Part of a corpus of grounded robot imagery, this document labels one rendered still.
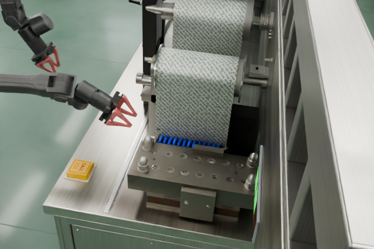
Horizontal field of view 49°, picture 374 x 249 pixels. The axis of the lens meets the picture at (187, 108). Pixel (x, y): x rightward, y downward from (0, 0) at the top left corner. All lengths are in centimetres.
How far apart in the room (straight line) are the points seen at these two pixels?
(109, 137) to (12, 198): 123
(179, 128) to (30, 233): 137
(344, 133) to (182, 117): 92
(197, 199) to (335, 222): 87
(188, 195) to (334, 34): 72
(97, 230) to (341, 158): 107
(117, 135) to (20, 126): 171
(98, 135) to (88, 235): 38
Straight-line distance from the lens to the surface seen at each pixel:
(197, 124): 129
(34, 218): 254
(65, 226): 140
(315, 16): 66
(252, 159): 126
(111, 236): 137
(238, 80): 120
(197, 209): 124
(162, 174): 122
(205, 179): 121
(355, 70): 53
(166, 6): 144
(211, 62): 121
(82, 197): 135
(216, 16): 137
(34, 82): 132
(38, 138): 305
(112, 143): 153
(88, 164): 142
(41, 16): 160
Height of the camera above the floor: 189
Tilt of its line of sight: 36 degrees down
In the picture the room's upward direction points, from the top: 4 degrees clockwise
